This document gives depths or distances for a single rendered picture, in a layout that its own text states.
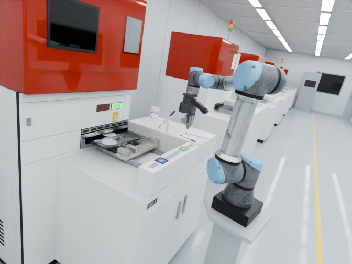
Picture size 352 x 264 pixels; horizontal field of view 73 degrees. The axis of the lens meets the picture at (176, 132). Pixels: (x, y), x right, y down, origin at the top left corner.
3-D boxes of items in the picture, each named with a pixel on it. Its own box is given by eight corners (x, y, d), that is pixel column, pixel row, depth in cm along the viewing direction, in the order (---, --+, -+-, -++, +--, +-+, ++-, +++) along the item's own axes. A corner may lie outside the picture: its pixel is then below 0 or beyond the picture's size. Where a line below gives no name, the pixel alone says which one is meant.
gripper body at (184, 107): (184, 111, 150) (187, 91, 146) (196, 114, 146) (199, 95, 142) (177, 112, 143) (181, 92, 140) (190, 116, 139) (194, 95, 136)
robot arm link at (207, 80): (222, 76, 127) (211, 73, 136) (204, 72, 122) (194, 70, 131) (218, 90, 129) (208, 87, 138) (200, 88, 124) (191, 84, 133)
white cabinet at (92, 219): (54, 268, 164) (56, 160, 140) (140, 206, 246) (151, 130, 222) (127, 328, 136) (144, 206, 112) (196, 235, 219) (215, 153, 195)
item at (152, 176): (134, 190, 122) (138, 166, 118) (184, 160, 169) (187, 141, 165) (150, 198, 118) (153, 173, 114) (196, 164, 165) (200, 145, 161)
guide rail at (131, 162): (95, 149, 162) (96, 145, 161) (98, 149, 163) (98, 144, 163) (156, 176, 140) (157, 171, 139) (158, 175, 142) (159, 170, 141)
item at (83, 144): (79, 148, 153) (80, 134, 150) (125, 134, 191) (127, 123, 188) (81, 149, 152) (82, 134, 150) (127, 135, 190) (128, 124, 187)
